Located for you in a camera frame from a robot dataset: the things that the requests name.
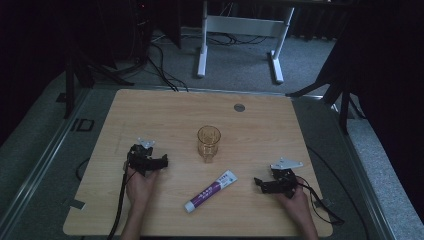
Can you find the white metal desk frame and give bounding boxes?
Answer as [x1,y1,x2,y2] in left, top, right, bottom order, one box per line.
[196,0,296,85]

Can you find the amber glass cup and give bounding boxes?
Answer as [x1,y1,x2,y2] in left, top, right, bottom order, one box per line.
[196,125,222,164]

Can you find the person's left hand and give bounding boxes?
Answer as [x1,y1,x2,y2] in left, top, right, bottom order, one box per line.
[125,165,162,210]

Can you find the hand-held gripper cable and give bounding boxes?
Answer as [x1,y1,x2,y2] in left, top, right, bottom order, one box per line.
[106,159,132,240]
[295,174,346,227]

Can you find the right hand-held gripper cable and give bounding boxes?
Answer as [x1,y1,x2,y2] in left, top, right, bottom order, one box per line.
[295,174,346,227]

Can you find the black metal stand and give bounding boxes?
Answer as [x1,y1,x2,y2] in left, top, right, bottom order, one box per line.
[285,59,368,136]
[62,49,136,120]

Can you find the black floor cable bundle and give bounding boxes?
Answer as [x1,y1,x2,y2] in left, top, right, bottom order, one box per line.
[146,42,190,93]

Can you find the left hand-held gripper cable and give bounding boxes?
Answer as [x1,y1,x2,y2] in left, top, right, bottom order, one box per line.
[106,159,132,240]

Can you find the black cables under desk frame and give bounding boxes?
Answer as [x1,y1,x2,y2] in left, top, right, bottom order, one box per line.
[206,31,269,47]

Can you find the white and purple toothpaste tube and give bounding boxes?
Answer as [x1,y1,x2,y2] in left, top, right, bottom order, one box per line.
[183,169,239,214]

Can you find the metal floor rail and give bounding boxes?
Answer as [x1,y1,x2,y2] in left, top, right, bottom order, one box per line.
[329,99,401,240]
[0,88,92,234]

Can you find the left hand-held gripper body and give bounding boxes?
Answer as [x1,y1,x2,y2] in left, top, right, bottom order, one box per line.
[127,137,158,176]

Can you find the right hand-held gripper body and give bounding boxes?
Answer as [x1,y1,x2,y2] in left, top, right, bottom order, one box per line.
[269,157,305,200]

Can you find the person's right hand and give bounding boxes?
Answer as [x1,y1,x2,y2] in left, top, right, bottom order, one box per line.
[273,176,312,224]

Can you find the thin black floor cable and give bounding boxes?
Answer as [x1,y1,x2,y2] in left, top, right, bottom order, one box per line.
[75,156,92,183]
[306,145,371,240]

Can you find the dark computer tower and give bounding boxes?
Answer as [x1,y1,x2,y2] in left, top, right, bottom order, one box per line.
[131,0,155,65]

